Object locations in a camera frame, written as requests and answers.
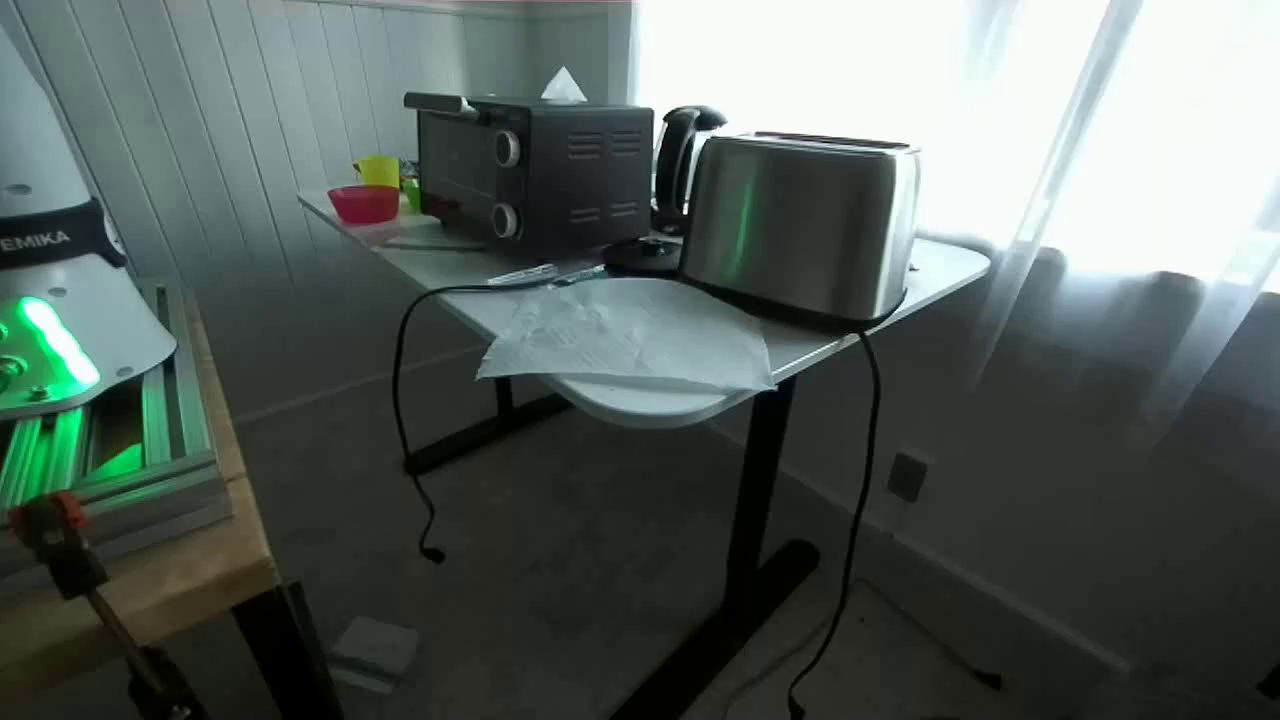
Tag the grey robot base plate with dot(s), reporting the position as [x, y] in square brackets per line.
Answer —
[115, 327]

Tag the black toaster oven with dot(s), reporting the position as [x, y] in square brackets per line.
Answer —
[563, 174]

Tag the black workbench leg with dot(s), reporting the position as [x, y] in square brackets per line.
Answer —
[287, 655]

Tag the wooden workbench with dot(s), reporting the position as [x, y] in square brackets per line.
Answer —
[175, 587]

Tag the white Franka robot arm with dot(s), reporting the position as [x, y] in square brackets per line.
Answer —
[42, 132]

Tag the red and black clamp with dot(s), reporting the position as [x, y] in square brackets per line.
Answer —
[55, 527]

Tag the white block on floor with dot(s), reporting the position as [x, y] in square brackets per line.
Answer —
[375, 650]

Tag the white crumpled paper sheet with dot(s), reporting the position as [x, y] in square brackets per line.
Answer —
[625, 342]

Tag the black electric kettle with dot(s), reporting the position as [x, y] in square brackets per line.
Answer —
[676, 161]

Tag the white tissue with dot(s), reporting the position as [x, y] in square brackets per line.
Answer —
[563, 91]

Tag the green-lit machine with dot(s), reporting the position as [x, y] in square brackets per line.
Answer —
[177, 440]

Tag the white sheer curtain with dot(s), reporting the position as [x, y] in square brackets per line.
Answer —
[1174, 200]

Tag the wall power outlet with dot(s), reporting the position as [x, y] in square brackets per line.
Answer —
[911, 476]

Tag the stainless steel toaster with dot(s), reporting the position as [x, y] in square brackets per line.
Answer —
[803, 224]

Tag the black table leg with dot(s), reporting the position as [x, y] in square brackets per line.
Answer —
[752, 534]
[485, 428]

